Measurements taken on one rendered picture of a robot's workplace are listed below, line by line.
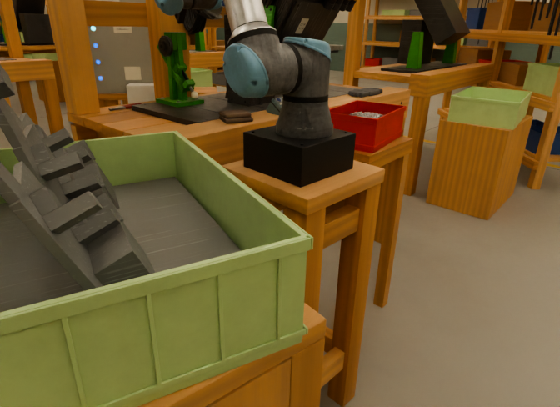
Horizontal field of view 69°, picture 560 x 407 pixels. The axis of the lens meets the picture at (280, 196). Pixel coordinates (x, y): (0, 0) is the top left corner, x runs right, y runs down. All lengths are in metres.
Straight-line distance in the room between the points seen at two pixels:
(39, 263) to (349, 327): 0.91
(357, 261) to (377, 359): 0.65
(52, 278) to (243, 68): 0.54
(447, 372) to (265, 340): 1.30
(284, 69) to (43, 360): 0.71
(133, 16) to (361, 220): 1.26
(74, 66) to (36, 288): 1.12
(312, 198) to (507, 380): 1.20
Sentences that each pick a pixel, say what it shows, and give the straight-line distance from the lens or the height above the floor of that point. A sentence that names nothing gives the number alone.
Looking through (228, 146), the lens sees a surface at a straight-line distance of 1.32.
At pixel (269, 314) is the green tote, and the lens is 0.56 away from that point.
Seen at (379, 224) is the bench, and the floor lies 0.12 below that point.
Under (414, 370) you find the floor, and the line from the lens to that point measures 1.77.
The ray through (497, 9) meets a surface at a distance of 4.97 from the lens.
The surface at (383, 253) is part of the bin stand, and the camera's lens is 1.88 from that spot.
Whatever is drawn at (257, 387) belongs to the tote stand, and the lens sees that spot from 0.64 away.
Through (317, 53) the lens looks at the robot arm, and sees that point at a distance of 1.01.
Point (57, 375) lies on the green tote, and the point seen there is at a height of 0.87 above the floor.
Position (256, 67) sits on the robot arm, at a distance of 0.91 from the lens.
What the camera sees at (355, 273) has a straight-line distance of 1.24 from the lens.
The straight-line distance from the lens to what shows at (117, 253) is 0.59.
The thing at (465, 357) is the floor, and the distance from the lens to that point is 1.90.
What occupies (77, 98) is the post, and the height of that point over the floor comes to 0.94.
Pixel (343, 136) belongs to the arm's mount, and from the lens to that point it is 1.06.
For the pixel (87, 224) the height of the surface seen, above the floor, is 0.95.
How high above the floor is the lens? 1.21
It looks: 23 degrees down
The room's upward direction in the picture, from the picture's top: 1 degrees clockwise
